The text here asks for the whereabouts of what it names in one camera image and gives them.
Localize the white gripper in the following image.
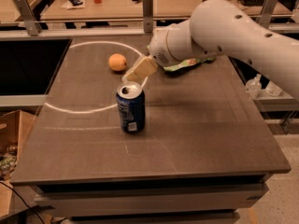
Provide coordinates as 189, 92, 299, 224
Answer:
121, 21, 203, 82

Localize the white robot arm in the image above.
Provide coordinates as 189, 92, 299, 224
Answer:
122, 0, 299, 99

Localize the orange fruit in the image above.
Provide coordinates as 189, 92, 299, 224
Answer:
108, 53, 127, 72

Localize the blue soda can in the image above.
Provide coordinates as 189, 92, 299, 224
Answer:
116, 81, 146, 133

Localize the green snack bag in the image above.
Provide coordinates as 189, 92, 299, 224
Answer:
164, 57, 214, 72

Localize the clear plastic bottle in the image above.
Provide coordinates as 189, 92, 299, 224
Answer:
245, 74, 262, 99

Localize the white power adapter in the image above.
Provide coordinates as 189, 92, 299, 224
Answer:
265, 81, 282, 97

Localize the cardboard box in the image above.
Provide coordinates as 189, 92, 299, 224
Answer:
0, 110, 35, 218

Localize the white drawer cabinet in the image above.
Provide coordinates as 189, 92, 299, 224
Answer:
36, 176, 268, 219

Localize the middle metal rail bracket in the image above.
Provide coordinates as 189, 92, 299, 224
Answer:
142, 0, 153, 33

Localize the metal rail bracket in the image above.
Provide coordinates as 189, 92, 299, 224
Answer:
142, 0, 153, 33
13, 0, 41, 36
256, 0, 278, 28

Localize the left metal rail bracket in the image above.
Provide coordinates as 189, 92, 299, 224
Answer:
13, 0, 41, 36

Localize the right metal rail bracket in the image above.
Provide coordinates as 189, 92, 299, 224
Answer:
256, 0, 278, 28

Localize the black floor cable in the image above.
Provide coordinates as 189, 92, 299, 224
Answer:
0, 180, 46, 224

